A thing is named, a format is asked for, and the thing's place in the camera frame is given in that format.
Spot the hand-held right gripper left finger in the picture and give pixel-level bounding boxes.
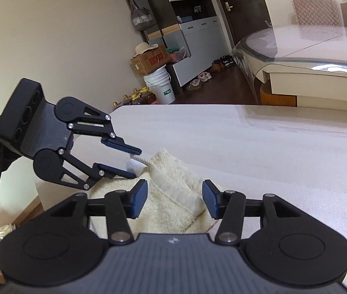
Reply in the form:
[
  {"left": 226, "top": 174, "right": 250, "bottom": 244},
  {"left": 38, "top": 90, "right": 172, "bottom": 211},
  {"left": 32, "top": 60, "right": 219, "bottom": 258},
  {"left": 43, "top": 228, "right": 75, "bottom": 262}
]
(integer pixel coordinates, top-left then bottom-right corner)
[{"left": 51, "top": 179, "right": 148, "bottom": 245}]

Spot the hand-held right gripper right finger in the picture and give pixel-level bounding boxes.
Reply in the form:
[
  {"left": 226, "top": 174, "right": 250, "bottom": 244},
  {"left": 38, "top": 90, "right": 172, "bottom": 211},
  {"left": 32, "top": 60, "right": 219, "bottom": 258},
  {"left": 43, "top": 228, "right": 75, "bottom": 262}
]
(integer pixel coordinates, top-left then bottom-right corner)
[{"left": 202, "top": 180, "right": 299, "bottom": 245}]

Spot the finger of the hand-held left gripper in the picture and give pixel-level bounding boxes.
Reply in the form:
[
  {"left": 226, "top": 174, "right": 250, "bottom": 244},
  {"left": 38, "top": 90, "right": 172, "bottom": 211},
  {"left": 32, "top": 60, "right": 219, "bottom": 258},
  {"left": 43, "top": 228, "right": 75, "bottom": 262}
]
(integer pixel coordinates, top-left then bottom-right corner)
[
  {"left": 62, "top": 151, "right": 136, "bottom": 190},
  {"left": 69, "top": 104, "right": 142, "bottom": 155}
]

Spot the cream terry towel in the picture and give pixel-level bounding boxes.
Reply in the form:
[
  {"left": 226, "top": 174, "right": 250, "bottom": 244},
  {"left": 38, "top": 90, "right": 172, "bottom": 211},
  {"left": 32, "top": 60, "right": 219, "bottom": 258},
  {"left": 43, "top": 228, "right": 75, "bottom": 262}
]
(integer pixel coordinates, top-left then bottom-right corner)
[{"left": 87, "top": 148, "right": 220, "bottom": 239}]

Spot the white plastic bucket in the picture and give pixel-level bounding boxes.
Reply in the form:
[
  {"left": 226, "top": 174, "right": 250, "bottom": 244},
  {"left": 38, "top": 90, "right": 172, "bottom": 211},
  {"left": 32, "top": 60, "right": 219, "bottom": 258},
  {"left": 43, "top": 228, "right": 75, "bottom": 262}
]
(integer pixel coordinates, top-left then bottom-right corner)
[{"left": 144, "top": 67, "right": 176, "bottom": 105}]

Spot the cardboard box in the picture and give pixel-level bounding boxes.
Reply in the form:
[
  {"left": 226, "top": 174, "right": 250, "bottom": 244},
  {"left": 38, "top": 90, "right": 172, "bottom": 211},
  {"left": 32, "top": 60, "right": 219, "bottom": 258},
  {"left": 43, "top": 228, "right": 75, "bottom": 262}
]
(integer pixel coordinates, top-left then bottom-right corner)
[{"left": 130, "top": 44, "right": 171, "bottom": 77}]

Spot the straw hat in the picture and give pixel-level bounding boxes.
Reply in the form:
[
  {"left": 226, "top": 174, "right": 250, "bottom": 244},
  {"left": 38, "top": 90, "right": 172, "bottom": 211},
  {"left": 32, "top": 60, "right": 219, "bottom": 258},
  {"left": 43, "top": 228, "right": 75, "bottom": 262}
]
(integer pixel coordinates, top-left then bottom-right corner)
[{"left": 134, "top": 42, "right": 159, "bottom": 58}]

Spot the pile of colourful bags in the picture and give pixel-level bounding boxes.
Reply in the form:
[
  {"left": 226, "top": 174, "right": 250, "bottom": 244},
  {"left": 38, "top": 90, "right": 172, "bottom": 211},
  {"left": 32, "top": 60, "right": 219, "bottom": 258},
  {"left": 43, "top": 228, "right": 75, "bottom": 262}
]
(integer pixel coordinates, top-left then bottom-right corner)
[{"left": 167, "top": 47, "right": 189, "bottom": 63}]

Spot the white container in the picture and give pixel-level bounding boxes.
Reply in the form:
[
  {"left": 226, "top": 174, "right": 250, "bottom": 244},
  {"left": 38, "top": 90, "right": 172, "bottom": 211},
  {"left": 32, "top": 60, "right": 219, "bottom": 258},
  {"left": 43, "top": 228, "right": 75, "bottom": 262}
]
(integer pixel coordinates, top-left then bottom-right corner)
[{"left": 0, "top": 224, "right": 16, "bottom": 239}]

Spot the row of shoes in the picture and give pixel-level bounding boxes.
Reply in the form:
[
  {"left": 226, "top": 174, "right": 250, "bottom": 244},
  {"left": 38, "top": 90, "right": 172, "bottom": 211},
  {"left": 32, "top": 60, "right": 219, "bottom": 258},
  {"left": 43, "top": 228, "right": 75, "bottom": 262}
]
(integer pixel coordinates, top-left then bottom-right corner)
[{"left": 186, "top": 55, "right": 235, "bottom": 92}]

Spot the white and dark cabinet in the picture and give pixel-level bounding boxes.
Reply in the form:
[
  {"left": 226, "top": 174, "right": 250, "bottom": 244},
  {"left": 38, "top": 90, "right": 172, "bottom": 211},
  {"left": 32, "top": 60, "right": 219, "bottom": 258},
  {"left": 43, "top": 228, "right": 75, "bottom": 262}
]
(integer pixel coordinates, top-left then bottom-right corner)
[{"left": 115, "top": 0, "right": 235, "bottom": 95}]

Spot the grey hanging bag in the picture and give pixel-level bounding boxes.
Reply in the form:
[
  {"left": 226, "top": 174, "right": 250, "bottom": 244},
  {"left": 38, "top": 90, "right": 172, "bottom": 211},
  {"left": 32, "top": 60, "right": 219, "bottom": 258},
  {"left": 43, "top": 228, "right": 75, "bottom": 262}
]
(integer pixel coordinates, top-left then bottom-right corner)
[{"left": 129, "top": 0, "right": 157, "bottom": 32}]

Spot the dark brown door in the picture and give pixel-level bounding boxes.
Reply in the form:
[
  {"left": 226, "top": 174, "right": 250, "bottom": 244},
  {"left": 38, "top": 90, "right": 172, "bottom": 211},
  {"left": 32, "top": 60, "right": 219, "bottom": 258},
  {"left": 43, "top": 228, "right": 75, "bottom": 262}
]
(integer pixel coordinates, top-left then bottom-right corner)
[{"left": 208, "top": 0, "right": 273, "bottom": 57}]

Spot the quilted beige chair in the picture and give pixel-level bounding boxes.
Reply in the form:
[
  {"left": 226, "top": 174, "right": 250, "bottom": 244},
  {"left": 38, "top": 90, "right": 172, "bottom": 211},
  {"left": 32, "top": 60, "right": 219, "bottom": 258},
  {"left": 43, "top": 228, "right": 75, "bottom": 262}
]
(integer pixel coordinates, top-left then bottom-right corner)
[{"left": 290, "top": 0, "right": 344, "bottom": 27}]

